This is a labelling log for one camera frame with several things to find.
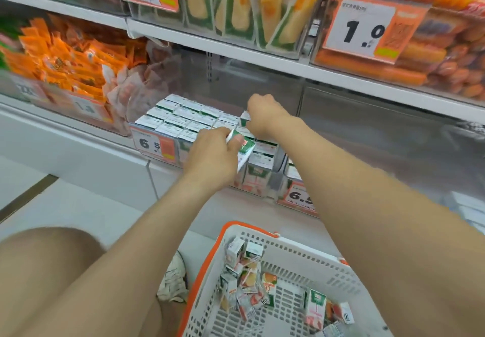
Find person's right hand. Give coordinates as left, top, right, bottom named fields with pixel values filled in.
left=246, top=93, right=300, bottom=141

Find person's left hand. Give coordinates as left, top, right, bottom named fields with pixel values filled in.
left=183, top=127, right=246, bottom=194

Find pile of small juice cartons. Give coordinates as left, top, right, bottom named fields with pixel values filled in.
left=219, top=235, right=356, bottom=337

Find white shopping basket orange handles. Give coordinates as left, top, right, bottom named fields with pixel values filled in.
left=177, top=220, right=392, bottom=337

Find person's left forearm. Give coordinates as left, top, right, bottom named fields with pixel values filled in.
left=21, top=173, right=229, bottom=337

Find person's right forearm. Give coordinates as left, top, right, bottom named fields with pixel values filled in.
left=275, top=116, right=485, bottom=337

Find person's left white shoe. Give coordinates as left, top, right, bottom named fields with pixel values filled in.
left=156, top=251, right=190, bottom=304

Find person's left leg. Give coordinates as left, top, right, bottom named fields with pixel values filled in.
left=0, top=226, right=187, bottom=337

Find row of yellow food packs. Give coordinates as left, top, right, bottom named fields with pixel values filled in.
left=181, top=0, right=331, bottom=52

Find stack of pink snack packets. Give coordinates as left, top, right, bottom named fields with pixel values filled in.
left=101, top=40, right=179, bottom=122

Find heap of orange snack packets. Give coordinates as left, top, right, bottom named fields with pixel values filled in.
left=9, top=15, right=149, bottom=103

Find stack of orange sausages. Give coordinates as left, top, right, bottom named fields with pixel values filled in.
left=313, top=0, right=485, bottom=99

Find heap of green red packets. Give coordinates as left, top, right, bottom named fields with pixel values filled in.
left=0, top=17, right=28, bottom=73

